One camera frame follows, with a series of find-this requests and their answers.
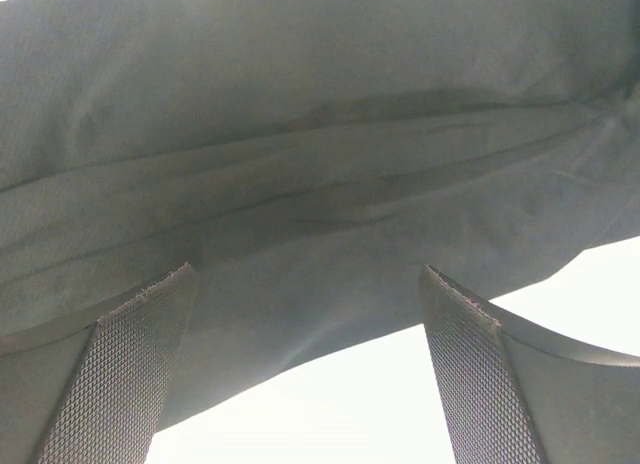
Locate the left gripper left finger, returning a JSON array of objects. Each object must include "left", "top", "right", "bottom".
[{"left": 1, "top": 264, "right": 195, "bottom": 463}]

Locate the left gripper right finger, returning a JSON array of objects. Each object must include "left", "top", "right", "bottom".
[{"left": 420, "top": 266, "right": 639, "bottom": 463}]

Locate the black t shirt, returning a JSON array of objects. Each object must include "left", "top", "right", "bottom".
[{"left": 1, "top": 0, "right": 639, "bottom": 427}]

